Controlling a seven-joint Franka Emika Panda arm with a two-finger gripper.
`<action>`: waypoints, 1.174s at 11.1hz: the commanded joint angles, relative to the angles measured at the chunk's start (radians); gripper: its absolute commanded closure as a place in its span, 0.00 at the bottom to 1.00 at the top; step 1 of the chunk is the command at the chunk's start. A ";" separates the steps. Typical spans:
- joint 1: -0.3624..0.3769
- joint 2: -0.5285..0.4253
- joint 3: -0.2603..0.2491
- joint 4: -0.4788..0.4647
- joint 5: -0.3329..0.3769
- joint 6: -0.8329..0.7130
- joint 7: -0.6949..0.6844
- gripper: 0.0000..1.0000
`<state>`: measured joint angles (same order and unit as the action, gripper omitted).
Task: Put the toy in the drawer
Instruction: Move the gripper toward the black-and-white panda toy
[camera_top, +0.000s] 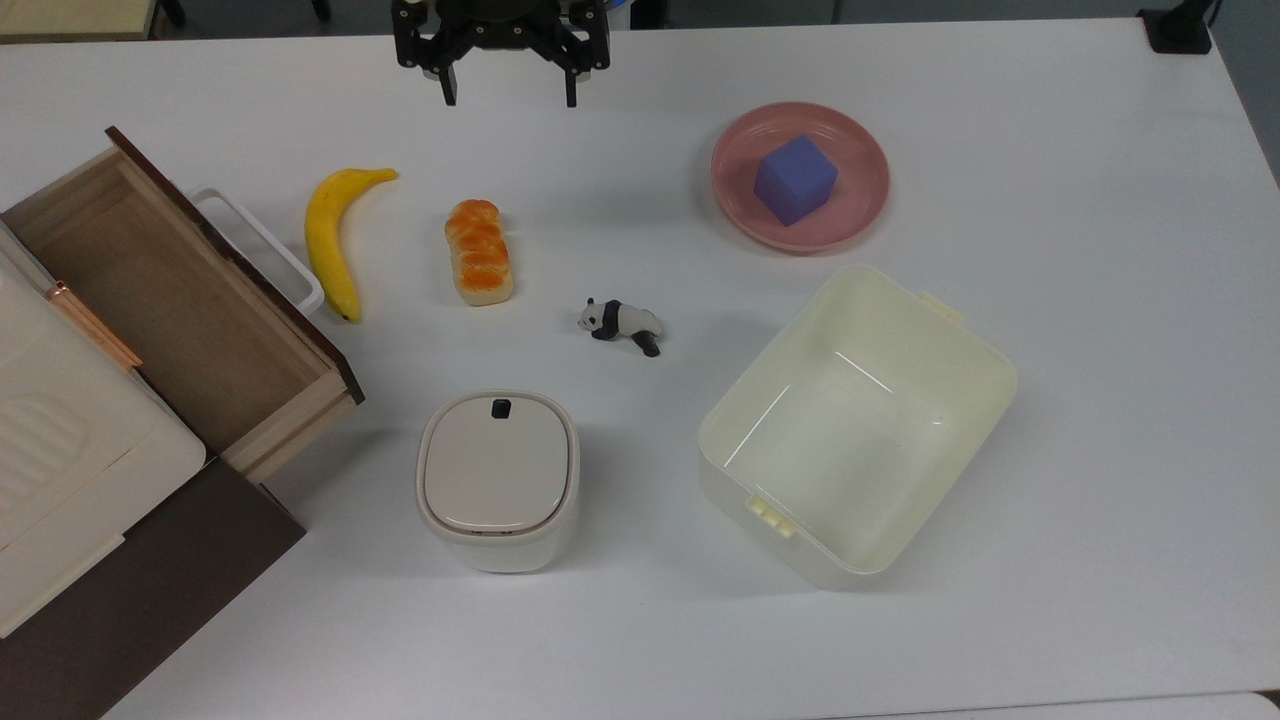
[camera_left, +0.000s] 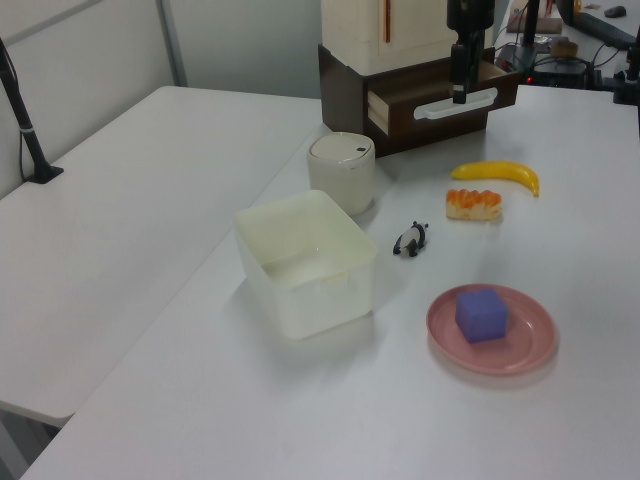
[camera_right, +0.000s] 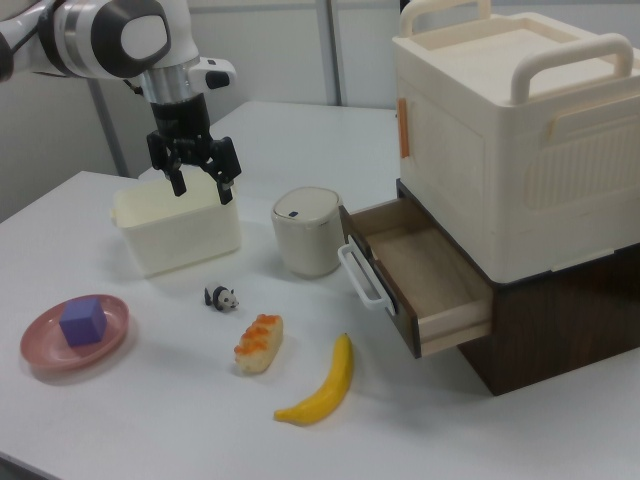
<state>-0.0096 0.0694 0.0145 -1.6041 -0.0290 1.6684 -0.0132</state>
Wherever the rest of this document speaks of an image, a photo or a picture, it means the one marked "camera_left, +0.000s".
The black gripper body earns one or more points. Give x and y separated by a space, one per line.
470 15

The black upright post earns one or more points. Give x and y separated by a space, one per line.
531 22

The dark brown drawer cabinet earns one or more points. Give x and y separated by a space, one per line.
340 100

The black computer mouse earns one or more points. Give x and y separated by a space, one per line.
615 11

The small panda toy figure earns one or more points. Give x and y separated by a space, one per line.
411 241

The black camera stand pole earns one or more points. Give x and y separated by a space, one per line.
20 120

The salmon sushi toy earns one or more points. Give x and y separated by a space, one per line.
472 204

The purple cube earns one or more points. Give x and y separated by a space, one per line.
482 315

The black clamp stand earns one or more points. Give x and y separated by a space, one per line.
625 80

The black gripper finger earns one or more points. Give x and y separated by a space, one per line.
476 57
459 70

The black electronics box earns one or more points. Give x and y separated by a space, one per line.
555 72

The cream mini trash can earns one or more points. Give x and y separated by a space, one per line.
341 182

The white plastic storage bin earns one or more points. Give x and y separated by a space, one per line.
320 310

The pink plate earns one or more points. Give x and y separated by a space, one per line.
530 345

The yellow toy banana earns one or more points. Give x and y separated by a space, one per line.
500 170

